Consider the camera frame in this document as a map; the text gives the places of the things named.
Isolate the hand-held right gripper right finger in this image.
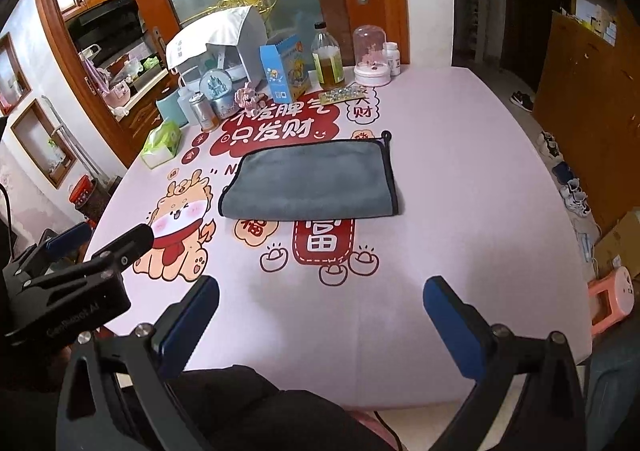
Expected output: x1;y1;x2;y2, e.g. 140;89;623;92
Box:
423;276;587;451

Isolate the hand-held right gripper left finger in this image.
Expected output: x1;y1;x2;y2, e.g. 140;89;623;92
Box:
55;275;221;451

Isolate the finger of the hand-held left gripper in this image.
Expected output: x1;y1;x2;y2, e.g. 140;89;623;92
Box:
44;222;94;258
91;224;155;278

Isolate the grey towel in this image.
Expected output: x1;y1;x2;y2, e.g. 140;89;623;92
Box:
218;130;404;222

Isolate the red bucket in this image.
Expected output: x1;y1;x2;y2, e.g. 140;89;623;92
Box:
72;174;99;208

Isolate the green tissue pack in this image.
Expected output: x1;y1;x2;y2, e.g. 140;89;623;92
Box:
140;120;181;168

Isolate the pink printed tablecloth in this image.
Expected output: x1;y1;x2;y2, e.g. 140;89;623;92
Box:
97;65;594;413

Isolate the teal container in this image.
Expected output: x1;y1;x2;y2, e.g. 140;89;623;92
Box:
155;89;189;128

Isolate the metal can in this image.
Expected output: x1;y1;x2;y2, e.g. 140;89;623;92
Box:
188;93;219;132

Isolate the blue face mask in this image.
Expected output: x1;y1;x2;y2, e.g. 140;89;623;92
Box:
574;230;599;263

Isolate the pink plastic stool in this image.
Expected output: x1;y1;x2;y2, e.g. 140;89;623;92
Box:
587;266;635;337

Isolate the snow globe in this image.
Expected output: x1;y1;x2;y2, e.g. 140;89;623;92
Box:
199;68;237;120

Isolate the white sneaker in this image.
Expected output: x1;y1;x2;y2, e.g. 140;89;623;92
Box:
559;180;592;217
537;131;561;160

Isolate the cardboard box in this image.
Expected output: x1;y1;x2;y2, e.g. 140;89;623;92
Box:
592;210;640;278

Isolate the pink small figurine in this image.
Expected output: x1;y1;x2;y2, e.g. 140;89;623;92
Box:
234;86;266;112

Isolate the blue carton box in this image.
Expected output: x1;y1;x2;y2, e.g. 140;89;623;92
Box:
258;34;311;102

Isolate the pill blister pack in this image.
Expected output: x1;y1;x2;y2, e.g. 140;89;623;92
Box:
317;88;371;105

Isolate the oil bottle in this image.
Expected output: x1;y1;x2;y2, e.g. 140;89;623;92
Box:
311;21;346;88

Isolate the white pill bottle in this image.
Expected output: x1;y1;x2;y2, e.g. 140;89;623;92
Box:
382;42;402;77

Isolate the glass dome ornament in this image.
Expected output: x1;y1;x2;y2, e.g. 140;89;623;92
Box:
352;25;392;87

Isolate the black cable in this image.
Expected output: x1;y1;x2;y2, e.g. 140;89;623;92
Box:
369;410;402;451

